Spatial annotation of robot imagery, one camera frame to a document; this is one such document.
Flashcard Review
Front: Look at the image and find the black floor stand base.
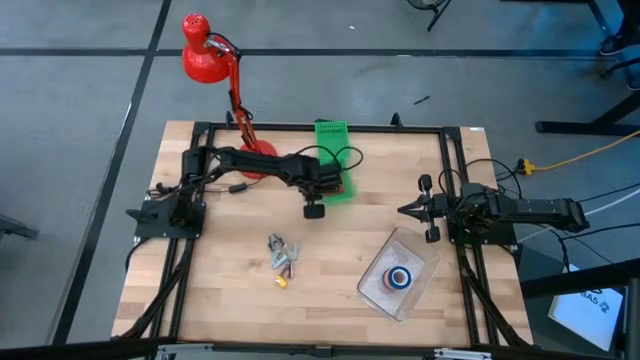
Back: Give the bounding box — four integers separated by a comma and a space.
405, 0, 454, 32

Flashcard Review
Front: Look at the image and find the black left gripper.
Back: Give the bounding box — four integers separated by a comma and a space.
298, 160, 347, 221

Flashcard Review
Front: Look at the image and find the bright blue tape roll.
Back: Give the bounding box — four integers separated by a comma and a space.
387, 266, 414, 291

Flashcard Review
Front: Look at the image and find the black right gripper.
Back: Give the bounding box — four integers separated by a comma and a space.
398, 173, 455, 244

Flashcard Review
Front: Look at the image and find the white floor cable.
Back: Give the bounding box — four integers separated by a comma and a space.
519, 188, 640, 245

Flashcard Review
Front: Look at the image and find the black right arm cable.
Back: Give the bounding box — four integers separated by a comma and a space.
438, 157, 524, 201

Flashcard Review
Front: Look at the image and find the red desk lamp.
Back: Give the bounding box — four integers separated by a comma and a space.
180, 13, 279, 180

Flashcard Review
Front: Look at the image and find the green plastic basket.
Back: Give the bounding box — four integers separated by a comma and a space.
313, 120, 350, 154
321, 147, 360, 206

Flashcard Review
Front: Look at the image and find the person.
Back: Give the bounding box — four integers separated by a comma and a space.
598, 0, 640, 92

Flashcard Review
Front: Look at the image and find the clear plastic bin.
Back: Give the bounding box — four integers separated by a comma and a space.
356, 225, 442, 323

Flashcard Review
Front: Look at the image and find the grey furniture foot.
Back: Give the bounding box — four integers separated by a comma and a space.
0, 212, 40, 241

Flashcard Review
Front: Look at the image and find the silver metal bracket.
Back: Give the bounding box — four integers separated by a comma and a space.
155, 342, 216, 360
432, 347, 494, 360

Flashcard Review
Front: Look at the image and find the black floor cable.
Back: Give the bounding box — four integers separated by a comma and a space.
557, 222, 640, 266
574, 182, 640, 205

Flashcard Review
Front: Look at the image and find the black camera rig frame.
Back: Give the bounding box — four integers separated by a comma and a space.
0, 272, 640, 360

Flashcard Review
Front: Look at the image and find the yellow extension cord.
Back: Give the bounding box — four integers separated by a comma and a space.
517, 128, 640, 177

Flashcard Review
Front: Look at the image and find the black lamp power cable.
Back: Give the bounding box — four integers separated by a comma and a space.
199, 180, 264, 199

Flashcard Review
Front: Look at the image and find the black desk leg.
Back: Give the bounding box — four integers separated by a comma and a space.
535, 89, 640, 137

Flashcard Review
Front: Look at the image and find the white printed sheet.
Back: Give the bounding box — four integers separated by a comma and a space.
546, 285, 626, 353

